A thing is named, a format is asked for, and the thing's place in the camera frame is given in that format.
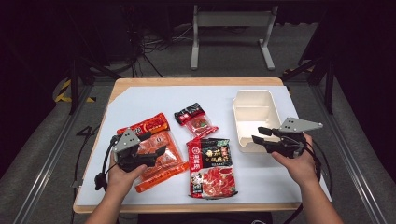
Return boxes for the person's right hand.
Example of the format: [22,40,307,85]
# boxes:
[270,133,320,189]

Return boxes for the cream plastic container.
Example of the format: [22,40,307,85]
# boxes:
[232,89,292,154]

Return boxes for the aluminium floor rail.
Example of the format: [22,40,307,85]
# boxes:
[311,85,389,224]
[12,85,94,224]

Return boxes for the black metal stand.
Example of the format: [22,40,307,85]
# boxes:
[280,55,336,115]
[65,55,123,115]

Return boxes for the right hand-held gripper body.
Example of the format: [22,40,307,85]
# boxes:
[267,117,324,159]

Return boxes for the orange clear seasoning packet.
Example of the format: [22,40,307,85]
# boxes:
[116,112,191,194]

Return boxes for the yellow black hazard tape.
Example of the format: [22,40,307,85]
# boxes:
[54,78,96,104]

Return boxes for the white table mat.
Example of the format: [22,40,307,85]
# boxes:
[75,85,332,207]

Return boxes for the large black red soup packet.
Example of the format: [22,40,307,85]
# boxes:
[186,137,239,200]

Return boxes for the wooden table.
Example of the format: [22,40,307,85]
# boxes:
[73,77,332,215]

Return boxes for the bundle of floor cables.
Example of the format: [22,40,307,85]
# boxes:
[122,22,195,78]

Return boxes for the left hand-held gripper cable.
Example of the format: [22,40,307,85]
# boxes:
[93,143,117,191]

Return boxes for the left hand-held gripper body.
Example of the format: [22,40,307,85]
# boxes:
[112,128,157,173]

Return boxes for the small red black sauce packet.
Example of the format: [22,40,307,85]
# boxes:
[173,102,219,139]

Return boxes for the white metal stand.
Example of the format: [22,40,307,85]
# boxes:
[190,4,279,71]

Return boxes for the person's left hand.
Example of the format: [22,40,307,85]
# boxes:
[106,152,148,200]

